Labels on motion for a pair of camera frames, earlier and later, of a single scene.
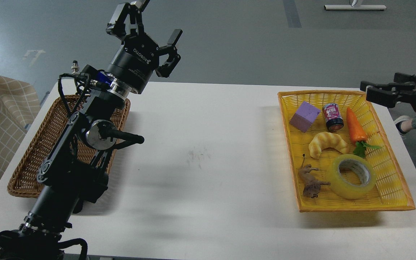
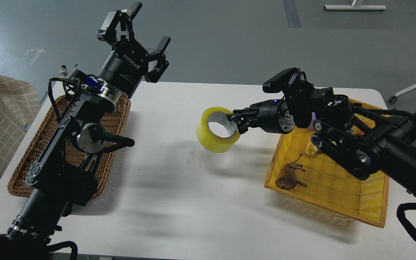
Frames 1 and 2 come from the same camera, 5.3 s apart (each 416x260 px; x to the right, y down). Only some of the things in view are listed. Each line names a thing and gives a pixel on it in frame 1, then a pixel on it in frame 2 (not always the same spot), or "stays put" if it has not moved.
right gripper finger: x=399 y=79 to x=246 y=115
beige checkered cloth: x=5 y=106 stays put
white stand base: x=355 y=7 stays put
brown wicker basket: x=24 y=183 stays put
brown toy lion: x=311 y=186 to x=290 y=180
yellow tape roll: x=358 y=165 to x=210 y=142
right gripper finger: x=384 y=97 to x=243 y=122
